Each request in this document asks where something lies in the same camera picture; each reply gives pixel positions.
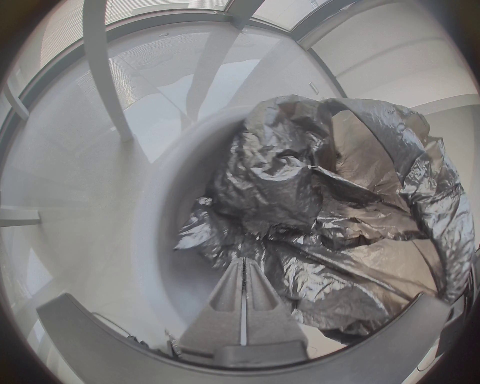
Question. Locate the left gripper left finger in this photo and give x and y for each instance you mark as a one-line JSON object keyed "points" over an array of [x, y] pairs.
{"points": [[221, 322]]}

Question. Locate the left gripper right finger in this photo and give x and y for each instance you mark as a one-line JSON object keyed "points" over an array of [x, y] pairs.
{"points": [[268, 322]]}

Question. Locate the black plastic bag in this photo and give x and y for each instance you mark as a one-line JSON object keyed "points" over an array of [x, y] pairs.
{"points": [[337, 232]]}

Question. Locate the white trash bin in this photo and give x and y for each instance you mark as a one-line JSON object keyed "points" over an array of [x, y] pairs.
{"points": [[165, 210]]}

